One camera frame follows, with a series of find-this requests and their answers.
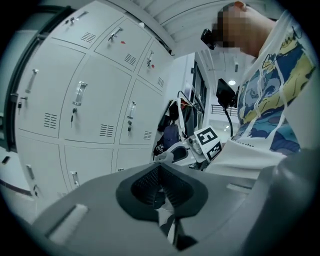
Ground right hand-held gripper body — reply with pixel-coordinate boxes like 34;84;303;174
186;126;223;169

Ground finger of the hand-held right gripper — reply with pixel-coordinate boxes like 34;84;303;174
153;152;190;166
163;144;188;157

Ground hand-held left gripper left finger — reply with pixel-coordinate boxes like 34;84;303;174
32;162;176;256

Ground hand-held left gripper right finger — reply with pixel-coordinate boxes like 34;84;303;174
161;162;259;252

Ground grey metal locker door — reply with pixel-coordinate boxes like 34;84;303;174
111;147;156;173

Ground grey metal locker cabinet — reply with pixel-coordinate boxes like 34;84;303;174
14;0;176;208

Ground navy blue backpack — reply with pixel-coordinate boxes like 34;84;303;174
162;124;181;151

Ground black bag with white print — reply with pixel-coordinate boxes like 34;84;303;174
152;140;166;156

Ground hanging grey coat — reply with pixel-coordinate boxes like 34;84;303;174
182;98;204;137

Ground black hanging jacket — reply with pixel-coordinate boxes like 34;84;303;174
164;99;179;121

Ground black device box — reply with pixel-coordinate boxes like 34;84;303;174
216;78;238;110

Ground person's white printed T-shirt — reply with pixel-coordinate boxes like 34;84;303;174
203;9;317;181

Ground person's head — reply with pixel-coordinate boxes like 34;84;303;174
216;0;277;59

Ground thick black cable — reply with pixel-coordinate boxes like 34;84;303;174
223;108;235;137

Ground black head-mounted camera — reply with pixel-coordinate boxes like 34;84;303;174
200;28;216;51

